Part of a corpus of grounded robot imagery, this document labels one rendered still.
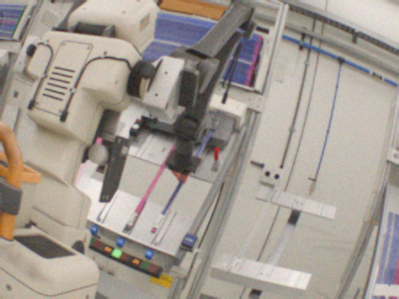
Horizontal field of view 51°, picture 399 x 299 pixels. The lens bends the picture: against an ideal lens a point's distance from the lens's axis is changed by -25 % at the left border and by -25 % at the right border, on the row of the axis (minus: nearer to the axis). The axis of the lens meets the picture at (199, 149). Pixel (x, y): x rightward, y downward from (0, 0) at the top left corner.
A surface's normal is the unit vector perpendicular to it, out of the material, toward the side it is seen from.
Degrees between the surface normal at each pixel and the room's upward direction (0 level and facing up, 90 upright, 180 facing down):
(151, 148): 48
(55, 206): 82
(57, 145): 82
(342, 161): 90
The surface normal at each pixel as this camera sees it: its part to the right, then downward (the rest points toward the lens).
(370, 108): -0.19, -0.08
